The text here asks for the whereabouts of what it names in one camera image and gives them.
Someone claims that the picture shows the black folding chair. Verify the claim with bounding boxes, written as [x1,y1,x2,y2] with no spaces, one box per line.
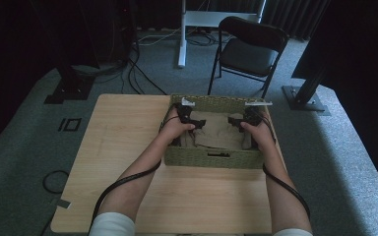
[207,15,290,99]

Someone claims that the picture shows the black cable loop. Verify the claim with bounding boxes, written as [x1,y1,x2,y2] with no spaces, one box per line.
[41,169,70,195]

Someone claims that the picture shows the white left sleeve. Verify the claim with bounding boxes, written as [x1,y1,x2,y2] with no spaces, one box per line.
[88,211,137,236]

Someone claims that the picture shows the white sleeve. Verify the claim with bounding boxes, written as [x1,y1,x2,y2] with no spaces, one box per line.
[271,228,314,236]
[88,211,137,236]

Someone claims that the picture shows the dark curtain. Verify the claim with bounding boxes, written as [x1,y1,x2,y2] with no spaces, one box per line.
[261,0,331,41]

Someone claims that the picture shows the white right sleeve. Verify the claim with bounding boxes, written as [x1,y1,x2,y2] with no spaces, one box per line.
[271,228,314,236]

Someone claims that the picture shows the black floor cables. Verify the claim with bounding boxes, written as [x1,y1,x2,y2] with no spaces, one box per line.
[120,45,168,96]

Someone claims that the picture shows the person's left hand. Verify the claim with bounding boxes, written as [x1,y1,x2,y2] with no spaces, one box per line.
[158,107,197,145]

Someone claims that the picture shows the dark equipment rack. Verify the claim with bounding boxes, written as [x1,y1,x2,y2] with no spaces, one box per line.
[78,0,137,67]

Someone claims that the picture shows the green woven basket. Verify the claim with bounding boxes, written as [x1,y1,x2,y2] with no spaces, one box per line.
[162,93,274,170]

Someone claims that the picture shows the white desk frame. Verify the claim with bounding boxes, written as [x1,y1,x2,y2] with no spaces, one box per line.
[176,0,268,69]

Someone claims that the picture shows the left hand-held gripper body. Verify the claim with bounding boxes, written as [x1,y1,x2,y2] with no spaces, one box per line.
[175,96,199,130]

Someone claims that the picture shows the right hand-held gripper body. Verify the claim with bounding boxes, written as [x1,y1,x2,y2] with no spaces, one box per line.
[241,99,274,128]

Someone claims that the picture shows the grey tape piece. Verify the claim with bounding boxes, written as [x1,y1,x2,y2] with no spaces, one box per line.
[56,198,73,210]

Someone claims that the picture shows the white floor cable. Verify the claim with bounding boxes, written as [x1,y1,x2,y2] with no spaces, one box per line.
[137,27,182,47]

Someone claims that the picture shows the khaki pants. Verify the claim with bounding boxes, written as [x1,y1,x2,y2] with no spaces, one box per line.
[177,110,254,151]

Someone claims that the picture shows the black metal stand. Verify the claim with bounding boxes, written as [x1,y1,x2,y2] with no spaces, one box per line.
[43,48,101,105]
[282,42,333,117]

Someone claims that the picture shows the person's right hand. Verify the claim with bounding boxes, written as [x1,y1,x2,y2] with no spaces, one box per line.
[239,118,277,154]

